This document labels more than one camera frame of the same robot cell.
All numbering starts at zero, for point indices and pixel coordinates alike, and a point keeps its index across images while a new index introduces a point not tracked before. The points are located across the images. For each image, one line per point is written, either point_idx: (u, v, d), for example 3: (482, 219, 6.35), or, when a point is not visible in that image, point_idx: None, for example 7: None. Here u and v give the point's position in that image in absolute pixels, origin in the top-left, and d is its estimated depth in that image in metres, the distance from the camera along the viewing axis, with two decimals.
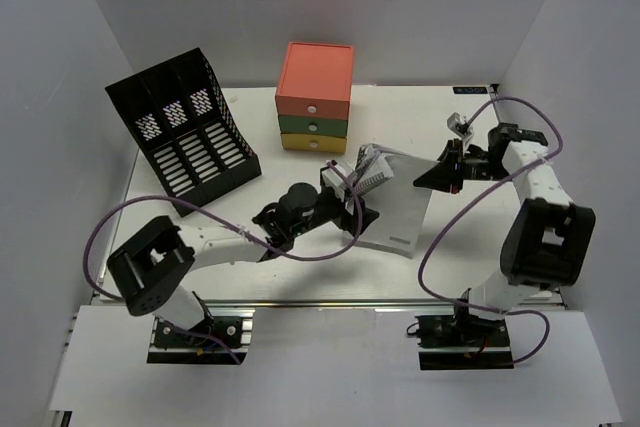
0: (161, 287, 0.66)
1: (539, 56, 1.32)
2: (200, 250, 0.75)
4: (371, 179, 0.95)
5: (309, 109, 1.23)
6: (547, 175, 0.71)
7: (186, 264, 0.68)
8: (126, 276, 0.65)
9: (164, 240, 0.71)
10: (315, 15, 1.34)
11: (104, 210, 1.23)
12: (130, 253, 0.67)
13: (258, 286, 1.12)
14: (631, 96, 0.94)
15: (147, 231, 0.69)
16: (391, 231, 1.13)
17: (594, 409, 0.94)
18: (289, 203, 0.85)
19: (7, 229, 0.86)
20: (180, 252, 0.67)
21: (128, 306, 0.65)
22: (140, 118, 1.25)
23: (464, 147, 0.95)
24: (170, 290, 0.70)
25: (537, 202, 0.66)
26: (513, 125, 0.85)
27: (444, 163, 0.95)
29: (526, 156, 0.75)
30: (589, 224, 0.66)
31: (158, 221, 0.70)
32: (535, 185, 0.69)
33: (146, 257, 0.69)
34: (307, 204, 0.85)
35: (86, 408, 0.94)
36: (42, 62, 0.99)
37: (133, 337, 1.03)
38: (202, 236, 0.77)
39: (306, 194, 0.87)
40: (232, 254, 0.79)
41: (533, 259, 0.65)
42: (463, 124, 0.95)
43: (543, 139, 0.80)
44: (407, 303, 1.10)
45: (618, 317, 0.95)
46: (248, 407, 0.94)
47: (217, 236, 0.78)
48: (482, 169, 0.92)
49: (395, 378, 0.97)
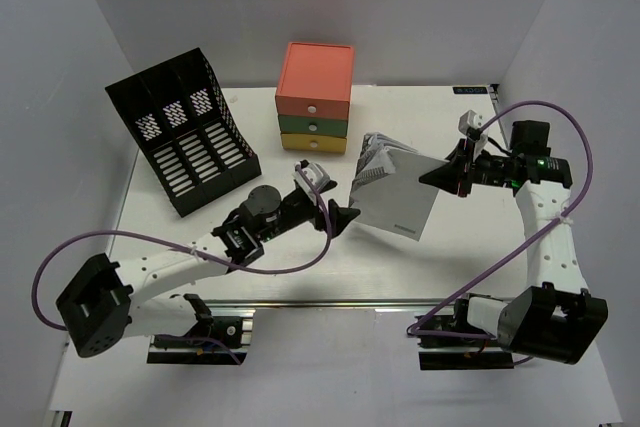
0: (105, 329, 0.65)
1: (539, 57, 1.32)
2: (144, 284, 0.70)
4: (372, 171, 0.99)
5: (309, 109, 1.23)
6: (563, 245, 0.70)
7: (126, 304, 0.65)
8: (72, 319, 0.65)
9: (107, 278, 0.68)
10: (315, 14, 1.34)
11: (104, 210, 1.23)
12: (73, 294, 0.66)
13: (257, 286, 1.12)
14: (632, 97, 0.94)
15: (87, 270, 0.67)
16: (396, 219, 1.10)
17: (593, 408, 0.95)
18: (252, 208, 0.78)
19: (8, 228, 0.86)
20: (117, 293, 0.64)
21: (77, 349, 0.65)
22: (140, 118, 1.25)
23: (476, 151, 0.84)
24: (120, 328, 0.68)
25: (546, 292, 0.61)
26: (537, 150, 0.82)
27: (453, 165, 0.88)
29: (542, 207, 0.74)
30: (603, 320, 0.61)
31: (97, 259, 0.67)
32: (546, 259, 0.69)
33: (91, 296, 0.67)
34: (270, 209, 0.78)
35: (87, 408, 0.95)
36: (42, 62, 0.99)
37: (134, 337, 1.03)
38: (144, 269, 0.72)
39: (268, 198, 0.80)
40: (189, 276, 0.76)
41: (531, 344, 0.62)
42: (477, 127, 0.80)
43: (564, 180, 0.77)
44: (408, 303, 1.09)
45: (618, 317, 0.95)
46: (249, 407, 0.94)
47: (162, 265, 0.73)
48: (493, 177, 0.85)
49: (395, 378, 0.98)
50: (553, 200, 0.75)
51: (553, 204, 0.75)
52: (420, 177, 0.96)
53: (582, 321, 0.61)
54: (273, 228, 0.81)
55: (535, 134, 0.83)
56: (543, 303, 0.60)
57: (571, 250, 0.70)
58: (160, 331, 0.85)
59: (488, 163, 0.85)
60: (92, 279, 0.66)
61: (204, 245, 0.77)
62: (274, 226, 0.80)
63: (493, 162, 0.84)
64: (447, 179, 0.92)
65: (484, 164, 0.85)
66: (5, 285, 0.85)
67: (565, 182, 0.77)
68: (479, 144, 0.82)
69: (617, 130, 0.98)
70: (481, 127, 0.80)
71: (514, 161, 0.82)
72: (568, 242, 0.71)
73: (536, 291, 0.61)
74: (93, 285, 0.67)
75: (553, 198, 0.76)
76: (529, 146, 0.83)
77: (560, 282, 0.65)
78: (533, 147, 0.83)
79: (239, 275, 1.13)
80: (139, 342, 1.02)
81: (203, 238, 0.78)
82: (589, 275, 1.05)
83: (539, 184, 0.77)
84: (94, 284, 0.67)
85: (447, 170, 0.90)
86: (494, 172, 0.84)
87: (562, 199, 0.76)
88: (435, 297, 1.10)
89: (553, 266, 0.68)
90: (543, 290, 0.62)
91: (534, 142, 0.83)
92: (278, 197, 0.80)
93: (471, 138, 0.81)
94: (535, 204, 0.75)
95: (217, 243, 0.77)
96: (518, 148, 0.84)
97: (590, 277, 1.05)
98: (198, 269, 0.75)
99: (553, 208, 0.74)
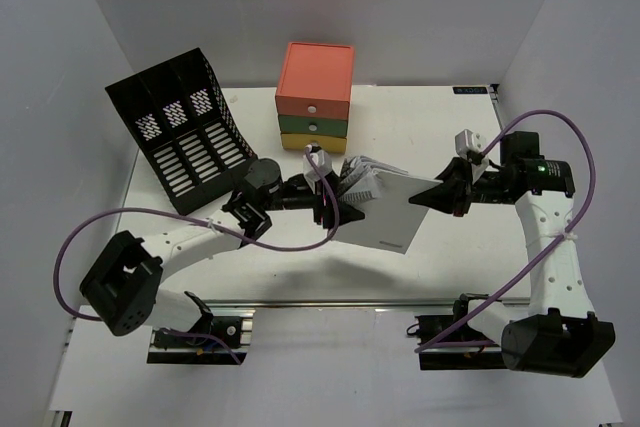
0: (140, 301, 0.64)
1: (538, 57, 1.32)
2: (170, 256, 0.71)
4: (359, 193, 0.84)
5: (309, 109, 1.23)
6: (567, 264, 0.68)
7: (157, 274, 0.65)
8: (105, 299, 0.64)
9: (132, 255, 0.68)
10: (315, 14, 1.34)
11: (104, 209, 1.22)
12: (101, 276, 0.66)
13: (258, 286, 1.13)
14: (632, 97, 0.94)
15: (111, 249, 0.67)
16: (383, 236, 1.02)
17: (593, 408, 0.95)
18: (253, 182, 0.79)
19: (8, 228, 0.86)
20: (147, 264, 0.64)
21: (114, 327, 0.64)
22: (140, 118, 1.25)
23: (475, 174, 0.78)
24: (151, 301, 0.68)
25: (551, 317, 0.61)
26: (536, 157, 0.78)
27: (450, 187, 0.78)
29: (545, 222, 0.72)
30: (610, 342, 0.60)
31: (119, 237, 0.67)
32: (550, 282, 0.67)
33: (117, 275, 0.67)
34: (271, 180, 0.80)
35: (87, 408, 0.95)
36: (42, 62, 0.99)
37: (133, 338, 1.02)
38: (168, 242, 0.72)
39: (268, 169, 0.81)
40: (210, 248, 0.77)
41: (537, 363, 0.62)
42: (477, 148, 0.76)
43: (567, 188, 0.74)
44: (406, 303, 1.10)
45: (618, 318, 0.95)
46: (249, 406, 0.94)
47: (185, 237, 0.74)
48: (493, 195, 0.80)
49: (396, 377, 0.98)
50: (556, 212, 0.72)
51: (556, 218, 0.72)
52: (411, 198, 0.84)
53: (589, 343, 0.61)
54: (275, 198, 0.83)
55: (526, 142, 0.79)
56: (551, 329, 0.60)
57: (576, 270, 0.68)
58: (165, 328, 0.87)
59: (483, 180, 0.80)
60: (118, 256, 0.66)
61: (218, 219, 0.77)
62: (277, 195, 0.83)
63: (487, 177, 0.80)
64: (444, 200, 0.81)
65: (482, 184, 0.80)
66: (5, 285, 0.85)
67: (568, 191, 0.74)
68: (479, 166, 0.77)
69: (617, 130, 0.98)
70: (481, 149, 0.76)
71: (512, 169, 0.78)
72: (573, 260, 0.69)
73: (542, 317, 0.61)
74: (120, 263, 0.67)
75: (556, 211, 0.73)
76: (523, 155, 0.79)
77: (566, 308, 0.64)
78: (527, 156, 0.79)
79: (240, 275, 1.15)
80: (139, 341, 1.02)
81: (216, 214, 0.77)
82: (590, 274, 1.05)
83: (541, 196, 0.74)
84: (120, 261, 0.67)
85: (444, 191, 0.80)
86: (495, 190, 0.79)
87: (566, 211, 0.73)
88: (434, 298, 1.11)
89: (558, 288, 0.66)
90: (549, 315, 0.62)
91: (530, 145, 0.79)
92: (277, 167, 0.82)
93: (471, 161, 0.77)
94: (539, 219, 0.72)
95: (229, 217, 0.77)
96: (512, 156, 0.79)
97: (590, 277, 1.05)
98: (218, 241, 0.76)
99: (556, 223, 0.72)
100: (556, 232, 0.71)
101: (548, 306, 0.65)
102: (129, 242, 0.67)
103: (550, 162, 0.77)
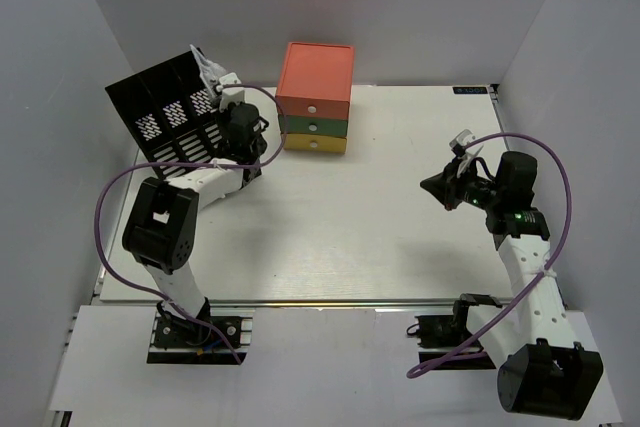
0: (190, 224, 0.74)
1: (538, 56, 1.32)
2: (197, 188, 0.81)
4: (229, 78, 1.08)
5: (309, 109, 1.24)
6: (551, 299, 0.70)
7: (194, 201, 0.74)
8: (150, 242, 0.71)
9: (161, 199, 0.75)
10: (316, 13, 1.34)
11: (106, 211, 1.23)
12: (140, 221, 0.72)
13: (258, 286, 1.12)
14: (632, 96, 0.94)
15: (142, 195, 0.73)
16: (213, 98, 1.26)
17: (594, 409, 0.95)
18: (240, 123, 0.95)
19: (7, 226, 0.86)
20: (184, 194, 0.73)
21: (172, 257, 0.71)
22: (140, 118, 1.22)
23: (461, 168, 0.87)
24: (192, 233, 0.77)
25: (543, 349, 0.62)
26: (523, 195, 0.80)
27: (441, 180, 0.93)
29: (526, 262, 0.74)
30: (598, 374, 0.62)
31: (147, 181, 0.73)
32: (536, 315, 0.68)
33: (152, 221, 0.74)
34: (252, 119, 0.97)
35: (87, 409, 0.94)
36: (43, 62, 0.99)
37: (133, 337, 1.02)
38: (189, 180, 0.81)
39: (246, 112, 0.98)
40: (220, 185, 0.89)
41: (533, 404, 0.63)
42: (465, 144, 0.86)
43: (543, 232, 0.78)
44: (407, 303, 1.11)
45: (618, 317, 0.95)
46: (249, 406, 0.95)
47: (199, 175, 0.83)
48: (474, 196, 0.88)
49: (396, 377, 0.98)
50: (534, 252, 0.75)
51: (535, 257, 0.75)
52: (421, 183, 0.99)
53: (579, 376, 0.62)
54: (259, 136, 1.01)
55: (520, 181, 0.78)
56: (540, 361, 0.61)
57: (559, 304, 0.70)
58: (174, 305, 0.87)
59: (473, 184, 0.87)
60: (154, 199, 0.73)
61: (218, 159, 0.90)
62: (259, 134, 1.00)
63: (478, 183, 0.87)
64: (438, 189, 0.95)
65: (468, 183, 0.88)
66: (5, 285, 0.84)
67: (544, 235, 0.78)
68: (465, 161, 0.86)
69: (616, 130, 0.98)
70: (468, 146, 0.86)
71: (495, 202, 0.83)
72: (555, 295, 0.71)
73: (531, 350, 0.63)
74: (153, 208, 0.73)
75: (535, 251, 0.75)
76: (513, 192, 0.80)
77: (554, 339, 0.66)
78: (517, 194, 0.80)
79: (240, 275, 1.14)
80: (139, 342, 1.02)
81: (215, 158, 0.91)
82: (589, 274, 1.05)
83: (520, 238, 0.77)
84: (154, 204, 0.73)
85: (439, 181, 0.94)
86: (475, 192, 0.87)
87: (543, 251, 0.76)
88: (433, 297, 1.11)
89: (545, 322, 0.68)
90: (539, 347, 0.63)
91: (525, 180, 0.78)
92: (254, 108, 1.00)
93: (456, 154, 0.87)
94: (519, 259, 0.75)
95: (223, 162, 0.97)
96: (502, 193, 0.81)
97: (590, 276, 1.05)
98: (226, 177, 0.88)
99: (535, 262, 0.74)
100: (537, 267, 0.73)
101: (537, 337, 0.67)
102: (159, 185, 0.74)
103: (530, 212, 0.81)
